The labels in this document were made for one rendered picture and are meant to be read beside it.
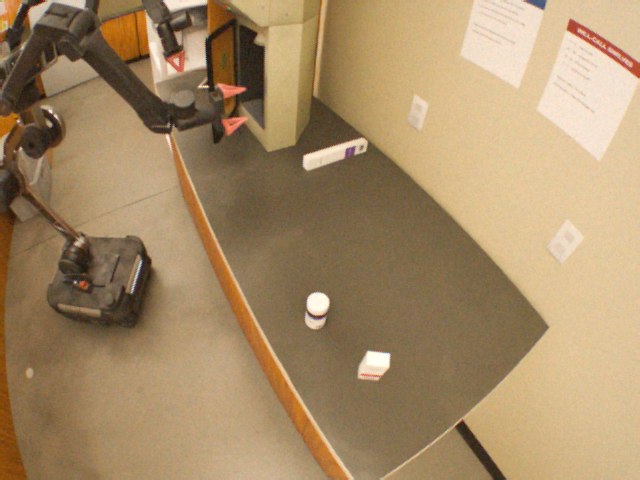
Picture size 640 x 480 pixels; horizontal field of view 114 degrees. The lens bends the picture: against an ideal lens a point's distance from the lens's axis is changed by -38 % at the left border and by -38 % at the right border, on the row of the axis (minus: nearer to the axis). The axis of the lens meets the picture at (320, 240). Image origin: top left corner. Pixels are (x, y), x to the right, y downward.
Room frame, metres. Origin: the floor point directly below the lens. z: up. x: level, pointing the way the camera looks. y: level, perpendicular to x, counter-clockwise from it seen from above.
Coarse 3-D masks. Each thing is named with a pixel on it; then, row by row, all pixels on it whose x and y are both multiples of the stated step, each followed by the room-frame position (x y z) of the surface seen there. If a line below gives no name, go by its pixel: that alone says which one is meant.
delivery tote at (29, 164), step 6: (0, 144) 1.44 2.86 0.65; (0, 150) 1.35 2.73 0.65; (0, 156) 1.26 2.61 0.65; (24, 156) 1.35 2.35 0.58; (24, 162) 1.32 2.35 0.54; (30, 162) 1.42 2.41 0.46; (36, 162) 1.54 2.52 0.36; (24, 168) 1.31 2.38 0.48; (30, 168) 1.37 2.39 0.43; (30, 174) 1.33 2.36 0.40; (30, 180) 1.32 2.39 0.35
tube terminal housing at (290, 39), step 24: (288, 0) 1.01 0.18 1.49; (312, 0) 1.13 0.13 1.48; (240, 24) 1.21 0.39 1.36; (288, 24) 1.01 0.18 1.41; (312, 24) 1.16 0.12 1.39; (288, 48) 1.02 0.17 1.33; (312, 48) 1.19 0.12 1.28; (288, 72) 1.02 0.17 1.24; (312, 72) 1.22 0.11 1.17; (264, 96) 1.00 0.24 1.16; (288, 96) 1.02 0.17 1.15; (264, 120) 1.00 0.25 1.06; (288, 120) 1.02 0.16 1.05; (264, 144) 1.00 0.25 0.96; (288, 144) 1.03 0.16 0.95
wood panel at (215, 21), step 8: (208, 0) 1.23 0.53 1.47; (320, 0) 1.51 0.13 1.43; (208, 8) 1.24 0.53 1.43; (216, 8) 1.24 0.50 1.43; (320, 8) 1.51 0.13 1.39; (208, 16) 1.24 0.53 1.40; (216, 16) 1.24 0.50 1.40; (224, 16) 1.26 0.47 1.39; (232, 16) 1.28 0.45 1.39; (320, 16) 1.51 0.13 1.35; (208, 24) 1.24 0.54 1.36; (216, 24) 1.24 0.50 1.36; (312, 88) 1.51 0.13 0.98
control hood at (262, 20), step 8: (216, 0) 1.10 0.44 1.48; (224, 0) 0.97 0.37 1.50; (232, 0) 0.91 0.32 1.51; (240, 0) 0.92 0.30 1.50; (248, 0) 0.94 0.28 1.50; (256, 0) 0.95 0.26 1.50; (264, 0) 0.97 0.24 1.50; (240, 8) 0.92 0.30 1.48; (248, 8) 0.94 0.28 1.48; (256, 8) 0.95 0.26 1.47; (264, 8) 0.97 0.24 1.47; (248, 16) 0.94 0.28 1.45; (256, 16) 0.95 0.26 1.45; (264, 16) 0.97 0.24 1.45; (256, 24) 0.97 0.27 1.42; (264, 24) 0.97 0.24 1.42
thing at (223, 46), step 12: (228, 36) 1.13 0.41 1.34; (216, 48) 1.00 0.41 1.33; (228, 48) 1.13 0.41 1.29; (216, 60) 0.99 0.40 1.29; (228, 60) 1.12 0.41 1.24; (216, 72) 0.98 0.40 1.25; (228, 72) 1.12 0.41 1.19; (216, 84) 0.98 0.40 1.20; (228, 84) 1.11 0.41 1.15; (216, 96) 0.97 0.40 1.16; (228, 108) 1.09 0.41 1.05
